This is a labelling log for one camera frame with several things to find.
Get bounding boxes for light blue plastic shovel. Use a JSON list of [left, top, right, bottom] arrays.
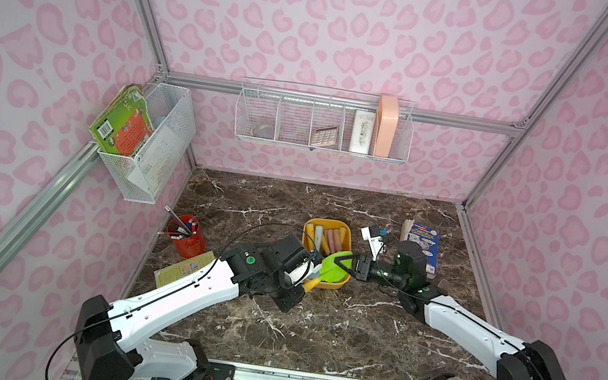
[[314, 226, 324, 252]]

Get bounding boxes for yellow plastic storage box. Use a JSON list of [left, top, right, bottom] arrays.
[[294, 215, 359, 293]]

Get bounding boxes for purple shovel pink handle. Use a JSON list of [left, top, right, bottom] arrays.
[[325, 229, 338, 254]]

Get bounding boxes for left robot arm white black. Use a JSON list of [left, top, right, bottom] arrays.
[[69, 234, 323, 380]]

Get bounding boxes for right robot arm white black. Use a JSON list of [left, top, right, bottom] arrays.
[[349, 227, 566, 380]]

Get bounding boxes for white box on shelf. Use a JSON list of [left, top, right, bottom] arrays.
[[349, 110, 377, 155]]

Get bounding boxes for pink box on shelf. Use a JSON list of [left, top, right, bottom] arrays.
[[373, 95, 400, 158]]

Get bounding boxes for blue white book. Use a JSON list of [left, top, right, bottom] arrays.
[[400, 219, 440, 279]]

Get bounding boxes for red pen holder cup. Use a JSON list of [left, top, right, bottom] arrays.
[[162, 205, 207, 259]]

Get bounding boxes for yellow green booklet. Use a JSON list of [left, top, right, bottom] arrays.
[[154, 252, 215, 288]]

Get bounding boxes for round clear object on shelf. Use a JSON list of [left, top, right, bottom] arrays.
[[251, 117, 276, 141]]

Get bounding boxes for white papers in basket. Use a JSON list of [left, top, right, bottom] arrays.
[[127, 124, 190, 204]]

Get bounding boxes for small pink calculator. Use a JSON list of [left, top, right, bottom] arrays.
[[310, 126, 340, 149]]

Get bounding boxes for green red book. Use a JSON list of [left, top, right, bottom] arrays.
[[89, 84, 155, 158]]

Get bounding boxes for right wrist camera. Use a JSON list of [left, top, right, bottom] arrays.
[[360, 226, 388, 261]]

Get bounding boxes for white mesh wall basket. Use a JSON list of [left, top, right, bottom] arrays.
[[89, 83, 196, 205]]

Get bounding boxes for white wire wall shelf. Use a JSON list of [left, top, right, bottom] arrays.
[[234, 77, 415, 164]]

